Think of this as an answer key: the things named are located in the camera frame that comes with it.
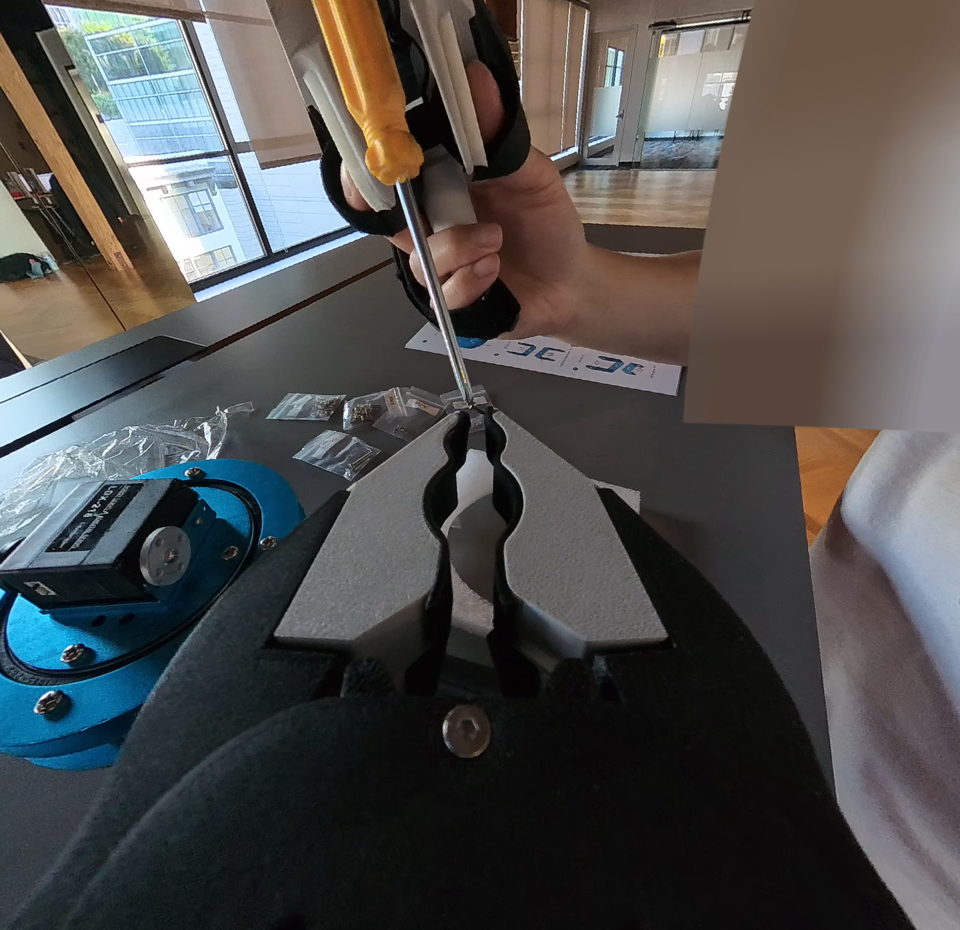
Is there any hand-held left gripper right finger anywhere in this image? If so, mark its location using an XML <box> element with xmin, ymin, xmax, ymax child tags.
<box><xmin>483</xmin><ymin>408</ymin><xmax>670</xmax><ymax>697</ymax></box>

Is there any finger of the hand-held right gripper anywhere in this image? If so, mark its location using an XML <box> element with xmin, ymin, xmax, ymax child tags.
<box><xmin>390</xmin><ymin>0</ymin><xmax>490</xmax><ymax>175</ymax></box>
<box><xmin>252</xmin><ymin>0</ymin><xmax>393</xmax><ymax>213</ymax></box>

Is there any frosted glass partition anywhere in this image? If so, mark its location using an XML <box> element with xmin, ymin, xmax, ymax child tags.
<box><xmin>636</xmin><ymin>16</ymin><xmax>753</xmax><ymax>171</ymax></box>

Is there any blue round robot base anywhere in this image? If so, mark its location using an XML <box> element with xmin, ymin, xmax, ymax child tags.
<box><xmin>0</xmin><ymin>458</ymin><xmax>308</xmax><ymax>772</ymax></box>

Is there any white glass door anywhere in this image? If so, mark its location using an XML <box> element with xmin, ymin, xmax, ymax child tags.
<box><xmin>583</xmin><ymin>24</ymin><xmax>640</xmax><ymax>169</ymax></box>

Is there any black servo motor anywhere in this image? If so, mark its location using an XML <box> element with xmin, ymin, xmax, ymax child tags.
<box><xmin>0</xmin><ymin>477</ymin><xmax>221</xmax><ymax>613</ymax></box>

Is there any person's white shirt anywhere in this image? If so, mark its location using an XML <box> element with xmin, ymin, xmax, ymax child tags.
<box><xmin>808</xmin><ymin>429</ymin><xmax>960</xmax><ymax>930</ymax></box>

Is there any yellow handled screwdriver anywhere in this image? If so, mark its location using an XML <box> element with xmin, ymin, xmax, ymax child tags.
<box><xmin>300</xmin><ymin>0</ymin><xmax>474</xmax><ymax>410</ymax></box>

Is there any large grid window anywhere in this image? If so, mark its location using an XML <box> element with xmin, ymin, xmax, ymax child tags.
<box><xmin>45</xmin><ymin>13</ymin><xmax>355</xmax><ymax>283</ymax></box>

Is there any beige roller blind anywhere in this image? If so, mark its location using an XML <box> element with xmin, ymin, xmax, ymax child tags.
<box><xmin>41</xmin><ymin>0</ymin><xmax>354</xmax><ymax>171</ymax></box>

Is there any person's right forearm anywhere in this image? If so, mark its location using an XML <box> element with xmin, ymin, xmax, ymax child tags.
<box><xmin>581</xmin><ymin>246</ymin><xmax>703</xmax><ymax>365</ymax></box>

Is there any dark floor bag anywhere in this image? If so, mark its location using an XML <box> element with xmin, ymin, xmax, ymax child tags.
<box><xmin>0</xmin><ymin>252</ymin><xmax>59</xmax><ymax>285</ymax></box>

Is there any black desk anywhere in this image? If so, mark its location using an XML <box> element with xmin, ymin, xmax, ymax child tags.
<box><xmin>0</xmin><ymin>223</ymin><xmax>835</xmax><ymax>930</ymax></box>

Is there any person's right hand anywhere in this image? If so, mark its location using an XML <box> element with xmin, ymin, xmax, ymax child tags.
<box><xmin>341</xmin><ymin>60</ymin><xmax>601</xmax><ymax>338</ymax></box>

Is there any crumpled clear plastic wrap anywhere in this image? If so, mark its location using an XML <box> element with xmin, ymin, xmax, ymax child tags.
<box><xmin>0</xmin><ymin>402</ymin><xmax>254</xmax><ymax>527</ymax></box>

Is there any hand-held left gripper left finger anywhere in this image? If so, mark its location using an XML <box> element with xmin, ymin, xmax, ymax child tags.
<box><xmin>273</xmin><ymin>411</ymin><xmax>472</xmax><ymax>695</ymax></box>

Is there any wooden post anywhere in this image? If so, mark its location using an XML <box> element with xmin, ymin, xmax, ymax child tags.
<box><xmin>0</xmin><ymin>36</ymin><xmax>130</xmax><ymax>272</ymax></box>

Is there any white instruction sheet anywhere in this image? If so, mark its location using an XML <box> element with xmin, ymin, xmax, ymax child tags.
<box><xmin>404</xmin><ymin>321</ymin><xmax>684</xmax><ymax>397</ymax></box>

